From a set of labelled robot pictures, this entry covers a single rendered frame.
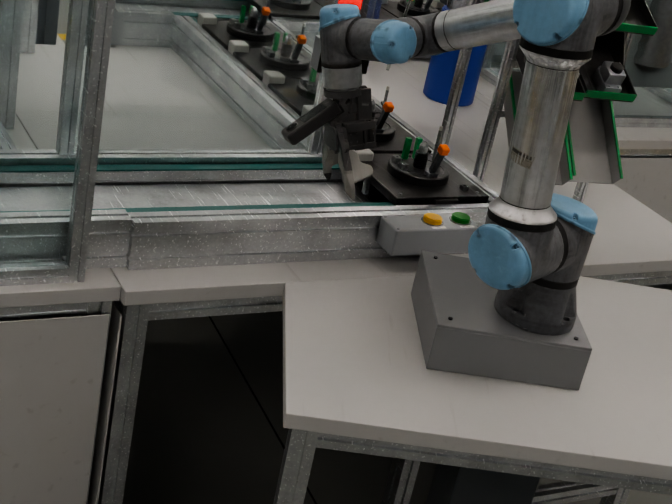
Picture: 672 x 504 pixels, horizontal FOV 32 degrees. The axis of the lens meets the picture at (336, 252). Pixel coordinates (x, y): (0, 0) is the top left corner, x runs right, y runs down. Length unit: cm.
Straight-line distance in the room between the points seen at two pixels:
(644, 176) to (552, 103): 191
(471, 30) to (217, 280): 67
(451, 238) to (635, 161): 138
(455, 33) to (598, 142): 82
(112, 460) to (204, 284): 41
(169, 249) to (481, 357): 62
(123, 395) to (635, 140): 196
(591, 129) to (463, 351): 95
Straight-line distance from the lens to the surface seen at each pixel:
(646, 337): 249
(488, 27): 213
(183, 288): 224
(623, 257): 283
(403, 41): 213
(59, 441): 237
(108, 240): 224
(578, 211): 210
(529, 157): 195
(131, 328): 225
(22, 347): 223
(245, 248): 234
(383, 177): 262
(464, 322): 212
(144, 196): 245
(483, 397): 210
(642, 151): 378
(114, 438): 239
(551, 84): 191
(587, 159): 287
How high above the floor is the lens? 191
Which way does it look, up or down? 25 degrees down
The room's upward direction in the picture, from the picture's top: 12 degrees clockwise
